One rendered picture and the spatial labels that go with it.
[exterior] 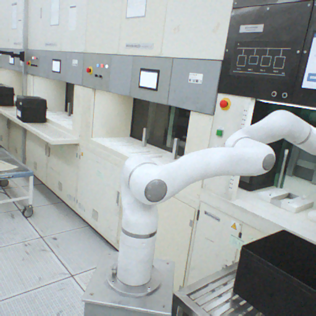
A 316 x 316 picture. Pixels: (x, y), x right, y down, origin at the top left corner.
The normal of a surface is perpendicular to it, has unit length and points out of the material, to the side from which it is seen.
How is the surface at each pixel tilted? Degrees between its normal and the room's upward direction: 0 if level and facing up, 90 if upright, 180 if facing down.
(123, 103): 90
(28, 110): 92
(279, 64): 90
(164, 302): 0
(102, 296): 0
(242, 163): 97
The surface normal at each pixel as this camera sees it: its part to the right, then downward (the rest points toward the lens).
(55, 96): 0.64, 0.26
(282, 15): -0.76, 0.07
